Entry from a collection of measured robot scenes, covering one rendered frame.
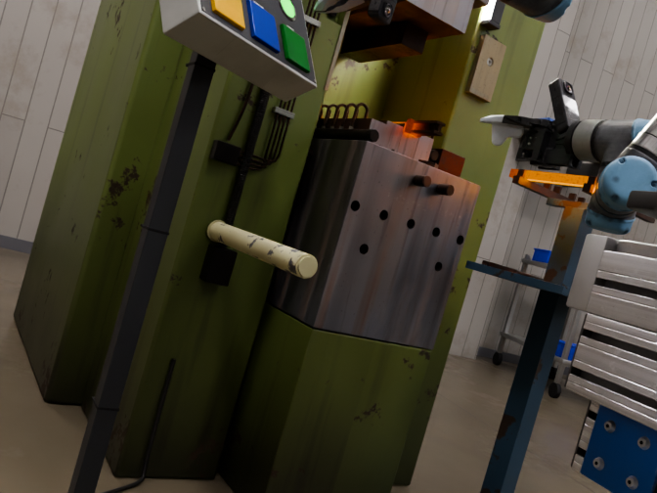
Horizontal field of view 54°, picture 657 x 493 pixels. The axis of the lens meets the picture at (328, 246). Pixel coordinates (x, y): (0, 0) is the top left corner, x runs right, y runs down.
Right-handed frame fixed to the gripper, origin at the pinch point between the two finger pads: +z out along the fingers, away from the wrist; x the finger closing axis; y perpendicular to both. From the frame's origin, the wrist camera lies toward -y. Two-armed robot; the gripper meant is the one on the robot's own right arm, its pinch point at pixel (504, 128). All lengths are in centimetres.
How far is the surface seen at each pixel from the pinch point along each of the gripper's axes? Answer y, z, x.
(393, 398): 67, 25, 13
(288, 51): 0.7, 11.8, -46.5
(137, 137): 20, 89, -50
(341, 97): -11, 79, 5
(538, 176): 2.1, 17.2, 32.9
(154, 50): -5, 89, -52
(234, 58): 6, 10, -57
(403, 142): 4.4, 30.6, -1.8
